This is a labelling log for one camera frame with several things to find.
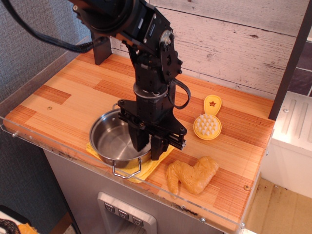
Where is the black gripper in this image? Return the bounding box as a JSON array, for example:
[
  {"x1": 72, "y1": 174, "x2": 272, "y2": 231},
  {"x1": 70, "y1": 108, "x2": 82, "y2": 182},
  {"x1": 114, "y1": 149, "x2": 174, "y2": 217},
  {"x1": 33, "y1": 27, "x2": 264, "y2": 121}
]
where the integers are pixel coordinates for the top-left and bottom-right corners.
[{"x1": 117, "y1": 81, "x2": 187, "y2": 160}]

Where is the stainless steel pot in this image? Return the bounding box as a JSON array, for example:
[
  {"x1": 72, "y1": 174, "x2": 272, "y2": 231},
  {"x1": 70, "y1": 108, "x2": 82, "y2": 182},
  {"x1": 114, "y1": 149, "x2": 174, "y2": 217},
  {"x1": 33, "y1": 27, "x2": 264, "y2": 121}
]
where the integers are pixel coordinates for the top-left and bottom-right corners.
[{"x1": 89, "y1": 104, "x2": 151, "y2": 179}]

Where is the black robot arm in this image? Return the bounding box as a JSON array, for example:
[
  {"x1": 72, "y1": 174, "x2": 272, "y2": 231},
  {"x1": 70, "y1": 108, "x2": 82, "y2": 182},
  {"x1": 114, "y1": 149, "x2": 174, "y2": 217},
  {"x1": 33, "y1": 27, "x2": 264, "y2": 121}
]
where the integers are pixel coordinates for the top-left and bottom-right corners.
[{"x1": 74, "y1": 0, "x2": 187, "y2": 160}]

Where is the yellow folded cloth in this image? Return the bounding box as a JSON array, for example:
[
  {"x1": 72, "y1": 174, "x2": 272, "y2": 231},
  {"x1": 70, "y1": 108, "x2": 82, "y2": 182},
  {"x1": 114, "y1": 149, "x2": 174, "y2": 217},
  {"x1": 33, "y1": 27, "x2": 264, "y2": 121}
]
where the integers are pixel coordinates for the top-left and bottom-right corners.
[{"x1": 85, "y1": 142, "x2": 175, "y2": 184}]

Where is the plastic chicken wing toy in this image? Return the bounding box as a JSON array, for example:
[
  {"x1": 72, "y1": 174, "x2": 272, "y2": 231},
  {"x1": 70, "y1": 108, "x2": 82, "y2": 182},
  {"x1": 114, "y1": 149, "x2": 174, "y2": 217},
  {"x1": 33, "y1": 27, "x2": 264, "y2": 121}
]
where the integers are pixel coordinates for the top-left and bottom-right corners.
[{"x1": 166, "y1": 156, "x2": 219, "y2": 195}]

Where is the yellow scrub brush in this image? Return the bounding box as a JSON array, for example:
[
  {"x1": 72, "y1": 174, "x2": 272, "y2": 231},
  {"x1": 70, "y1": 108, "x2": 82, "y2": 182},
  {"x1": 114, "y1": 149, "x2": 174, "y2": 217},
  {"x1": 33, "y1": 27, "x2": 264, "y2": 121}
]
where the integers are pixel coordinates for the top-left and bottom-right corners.
[{"x1": 193, "y1": 95, "x2": 222, "y2": 140}]

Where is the silver dispenser panel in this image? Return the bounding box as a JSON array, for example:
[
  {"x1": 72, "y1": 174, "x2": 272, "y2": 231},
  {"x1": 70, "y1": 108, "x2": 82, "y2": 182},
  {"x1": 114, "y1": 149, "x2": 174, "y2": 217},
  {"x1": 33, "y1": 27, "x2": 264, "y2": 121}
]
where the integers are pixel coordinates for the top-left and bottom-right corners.
[{"x1": 97, "y1": 192, "x2": 157, "y2": 234}]

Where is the clear acrylic table guard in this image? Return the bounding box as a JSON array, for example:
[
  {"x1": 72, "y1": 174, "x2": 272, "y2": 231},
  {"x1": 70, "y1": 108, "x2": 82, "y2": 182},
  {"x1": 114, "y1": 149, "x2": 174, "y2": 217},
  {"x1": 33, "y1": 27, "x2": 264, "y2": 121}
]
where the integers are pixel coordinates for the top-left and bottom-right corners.
[{"x1": 4, "y1": 49, "x2": 273, "y2": 234}]

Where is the white cabinet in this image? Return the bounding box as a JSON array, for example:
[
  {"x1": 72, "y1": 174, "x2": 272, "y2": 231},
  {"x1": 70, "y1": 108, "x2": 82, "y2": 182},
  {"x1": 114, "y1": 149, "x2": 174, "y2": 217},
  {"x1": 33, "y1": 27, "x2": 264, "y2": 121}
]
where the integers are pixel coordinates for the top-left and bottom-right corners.
[{"x1": 261, "y1": 92, "x2": 312, "y2": 197}]

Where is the orange object bottom left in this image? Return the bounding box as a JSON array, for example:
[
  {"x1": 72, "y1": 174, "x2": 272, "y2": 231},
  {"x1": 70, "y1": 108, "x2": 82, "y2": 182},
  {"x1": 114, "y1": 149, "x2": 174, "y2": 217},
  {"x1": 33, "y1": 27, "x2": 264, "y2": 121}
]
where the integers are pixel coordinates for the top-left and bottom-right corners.
[{"x1": 18, "y1": 223, "x2": 38, "y2": 234}]

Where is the dark left frame post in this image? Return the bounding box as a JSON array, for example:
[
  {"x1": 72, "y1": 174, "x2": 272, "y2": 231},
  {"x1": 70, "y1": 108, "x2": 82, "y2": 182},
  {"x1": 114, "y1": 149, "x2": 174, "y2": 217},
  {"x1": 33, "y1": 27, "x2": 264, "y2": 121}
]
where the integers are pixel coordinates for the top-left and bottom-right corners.
[{"x1": 93, "y1": 37, "x2": 112, "y2": 65}]

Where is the dark frame post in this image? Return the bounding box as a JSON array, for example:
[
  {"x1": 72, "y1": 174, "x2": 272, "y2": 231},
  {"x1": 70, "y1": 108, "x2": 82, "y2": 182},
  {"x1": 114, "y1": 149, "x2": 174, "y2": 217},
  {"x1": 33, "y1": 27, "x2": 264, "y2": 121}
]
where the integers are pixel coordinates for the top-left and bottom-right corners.
[
  {"x1": 93, "y1": 37, "x2": 112, "y2": 65},
  {"x1": 268, "y1": 0, "x2": 312, "y2": 120}
]

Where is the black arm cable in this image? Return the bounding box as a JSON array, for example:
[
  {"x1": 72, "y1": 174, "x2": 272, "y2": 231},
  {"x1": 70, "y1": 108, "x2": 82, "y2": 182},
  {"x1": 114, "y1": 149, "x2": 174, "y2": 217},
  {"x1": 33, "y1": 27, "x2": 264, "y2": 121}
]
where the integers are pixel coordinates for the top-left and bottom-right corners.
[{"x1": 7, "y1": 0, "x2": 109, "y2": 54}]

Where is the dark right frame post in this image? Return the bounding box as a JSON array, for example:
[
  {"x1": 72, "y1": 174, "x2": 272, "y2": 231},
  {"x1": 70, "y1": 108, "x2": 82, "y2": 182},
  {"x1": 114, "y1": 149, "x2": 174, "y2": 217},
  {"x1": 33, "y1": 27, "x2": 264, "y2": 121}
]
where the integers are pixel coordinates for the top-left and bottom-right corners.
[{"x1": 268, "y1": 0, "x2": 312, "y2": 120}]

